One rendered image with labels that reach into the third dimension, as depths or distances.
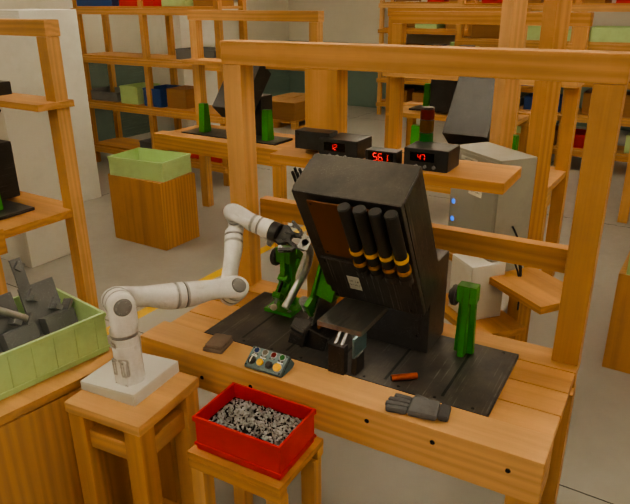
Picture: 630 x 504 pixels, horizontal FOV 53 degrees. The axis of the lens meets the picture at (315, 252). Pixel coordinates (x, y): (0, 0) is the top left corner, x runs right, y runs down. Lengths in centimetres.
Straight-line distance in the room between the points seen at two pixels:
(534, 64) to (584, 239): 59
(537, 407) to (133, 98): 720
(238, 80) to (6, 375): 140
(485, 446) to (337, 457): 143
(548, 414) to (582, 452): 138
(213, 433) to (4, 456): 83
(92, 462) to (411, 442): 110
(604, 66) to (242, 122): 137
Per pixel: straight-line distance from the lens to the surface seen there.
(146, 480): 229
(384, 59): 235
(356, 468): 324
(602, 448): 363
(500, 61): 222
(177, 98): 814
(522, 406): 220
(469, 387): 221
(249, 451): 197
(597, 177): 222
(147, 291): 222
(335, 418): 216
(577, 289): 234
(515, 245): 242
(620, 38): 881
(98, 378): 236
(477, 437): 200
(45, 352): 256
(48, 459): 265
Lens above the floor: 210
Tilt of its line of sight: 22 degrees down
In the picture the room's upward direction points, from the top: straight up
